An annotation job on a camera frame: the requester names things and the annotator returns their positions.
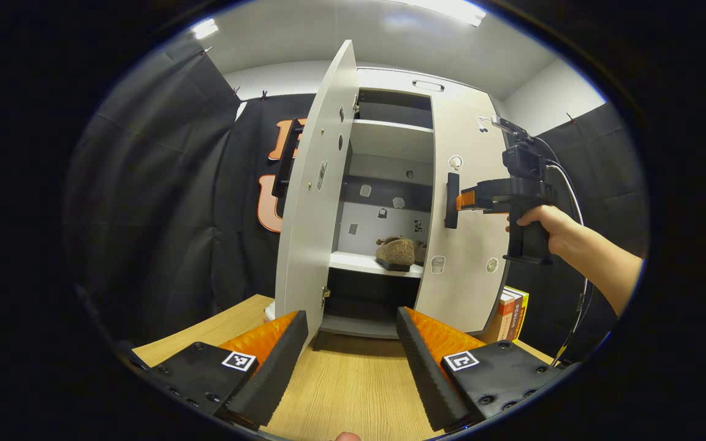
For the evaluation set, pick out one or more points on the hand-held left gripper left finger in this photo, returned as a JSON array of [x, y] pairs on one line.
[[279, 373]]

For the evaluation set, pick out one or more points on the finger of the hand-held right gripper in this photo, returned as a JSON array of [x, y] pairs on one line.
[[466, 199]]

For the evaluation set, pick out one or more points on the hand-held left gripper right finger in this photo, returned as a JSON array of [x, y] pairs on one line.
[[423, 380]]

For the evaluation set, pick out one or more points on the white shoe cabinet door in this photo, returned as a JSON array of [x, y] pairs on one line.
[[310, 257], [469, 282]]

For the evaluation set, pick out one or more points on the brown fuzzy shoe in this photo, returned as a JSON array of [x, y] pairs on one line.
[[396, 251]]

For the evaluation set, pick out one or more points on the white shoe cabinet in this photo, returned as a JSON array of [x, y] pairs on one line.
[[390, 141]]

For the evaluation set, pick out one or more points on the white cabinet drawer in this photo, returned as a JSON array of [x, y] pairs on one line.
[[390, 79]]

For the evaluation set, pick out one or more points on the small white object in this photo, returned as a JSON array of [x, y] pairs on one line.
[[269, 311]]

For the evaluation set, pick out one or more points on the wide ceiling light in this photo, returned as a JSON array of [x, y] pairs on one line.
[[445, 9]]

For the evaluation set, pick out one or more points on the black backdrop cloth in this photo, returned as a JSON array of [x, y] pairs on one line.
[[163, 214]]

